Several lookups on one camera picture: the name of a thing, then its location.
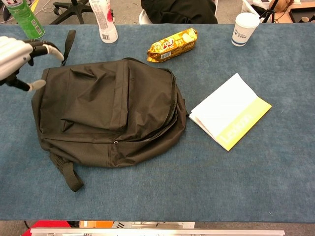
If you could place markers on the red panel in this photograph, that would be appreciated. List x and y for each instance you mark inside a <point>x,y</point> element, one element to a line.
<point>49,224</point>

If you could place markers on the black fabric backpack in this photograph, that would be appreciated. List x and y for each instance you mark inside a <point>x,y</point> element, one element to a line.
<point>110,103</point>

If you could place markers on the blue felt table cover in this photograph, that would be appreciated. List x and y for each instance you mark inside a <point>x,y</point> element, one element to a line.
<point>221,184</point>

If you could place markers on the green cylindrical can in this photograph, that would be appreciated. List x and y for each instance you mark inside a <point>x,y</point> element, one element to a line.
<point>25,19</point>

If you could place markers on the aluminium profile rail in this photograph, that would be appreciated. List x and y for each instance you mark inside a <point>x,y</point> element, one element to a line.
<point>157,232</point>

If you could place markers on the gold biscuit packet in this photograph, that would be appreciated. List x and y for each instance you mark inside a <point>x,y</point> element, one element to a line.
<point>172,45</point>

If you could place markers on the white paper cup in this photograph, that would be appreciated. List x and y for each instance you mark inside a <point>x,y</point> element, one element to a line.
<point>243,29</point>

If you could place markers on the white chair seat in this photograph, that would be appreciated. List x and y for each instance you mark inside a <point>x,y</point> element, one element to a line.
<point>142,18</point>

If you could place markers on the black garment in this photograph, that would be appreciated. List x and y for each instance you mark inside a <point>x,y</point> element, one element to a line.
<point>177,11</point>

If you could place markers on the black office chair base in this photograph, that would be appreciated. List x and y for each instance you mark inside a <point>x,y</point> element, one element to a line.
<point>73,11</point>

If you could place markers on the white yellow booklet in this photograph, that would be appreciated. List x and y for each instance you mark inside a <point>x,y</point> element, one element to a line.
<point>221,108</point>

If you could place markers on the white plastic bottle with barcode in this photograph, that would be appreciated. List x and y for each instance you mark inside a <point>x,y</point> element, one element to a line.
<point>104,19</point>

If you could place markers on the black tripod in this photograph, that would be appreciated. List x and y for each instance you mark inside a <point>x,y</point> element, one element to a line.
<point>268,11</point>

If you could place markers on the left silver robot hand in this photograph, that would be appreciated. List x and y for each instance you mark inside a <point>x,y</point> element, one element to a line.
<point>12,52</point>

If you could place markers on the white plastic crate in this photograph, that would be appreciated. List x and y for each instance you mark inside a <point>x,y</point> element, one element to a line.
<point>247,6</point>

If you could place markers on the orange panel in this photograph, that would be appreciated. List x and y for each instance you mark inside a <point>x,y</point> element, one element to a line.
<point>96,224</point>

